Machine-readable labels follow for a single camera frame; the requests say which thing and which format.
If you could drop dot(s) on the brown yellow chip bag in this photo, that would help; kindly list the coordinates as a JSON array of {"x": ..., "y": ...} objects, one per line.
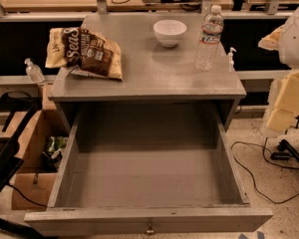
[{"x": 84, "y": 53}]

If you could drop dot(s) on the open grey top drawer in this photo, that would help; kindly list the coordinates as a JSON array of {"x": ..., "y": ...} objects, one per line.
[{"x": 128, "y": 165}]

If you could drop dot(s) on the black chair frame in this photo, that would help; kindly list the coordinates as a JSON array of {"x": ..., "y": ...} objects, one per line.
[{"x": 9, "y": 145}]

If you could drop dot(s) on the cardboard box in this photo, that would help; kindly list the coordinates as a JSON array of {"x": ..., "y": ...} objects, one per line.
[{"x": 34, "y": 179}]

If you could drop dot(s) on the grey wooden cabinet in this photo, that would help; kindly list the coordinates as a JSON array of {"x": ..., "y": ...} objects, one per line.
[{"x": 150, "y": 71}]

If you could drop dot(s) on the clear plastic water bottle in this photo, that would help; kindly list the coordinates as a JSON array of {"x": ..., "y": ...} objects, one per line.
[{"x": 209, "y": 38}]

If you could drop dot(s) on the metal drawer knob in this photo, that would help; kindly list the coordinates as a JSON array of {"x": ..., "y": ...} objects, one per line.
[{"x": 150, "y": 231}]

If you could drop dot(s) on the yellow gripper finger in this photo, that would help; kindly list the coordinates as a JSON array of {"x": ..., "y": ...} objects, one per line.
[
  {"x": 271, "y": 41},
  {"x": 286, "y": 106}
]

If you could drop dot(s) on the small white pump bottle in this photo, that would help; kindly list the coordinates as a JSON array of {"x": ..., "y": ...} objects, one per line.
[{"x": 232, "y": 51}]

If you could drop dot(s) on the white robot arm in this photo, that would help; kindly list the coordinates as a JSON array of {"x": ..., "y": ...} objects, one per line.
[{"x": 289, "y": 55}]

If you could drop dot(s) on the white ceramic bowl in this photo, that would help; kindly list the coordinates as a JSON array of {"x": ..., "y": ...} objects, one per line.
[{"x": 169, "y": 32}]

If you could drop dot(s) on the clear sanitizer bottle left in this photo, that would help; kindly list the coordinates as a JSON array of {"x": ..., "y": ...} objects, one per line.
[{"x": 33, "y": 72}]

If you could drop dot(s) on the black tripod stand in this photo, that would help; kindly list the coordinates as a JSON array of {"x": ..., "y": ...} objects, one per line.
[{"x": 285, "y": 151}]

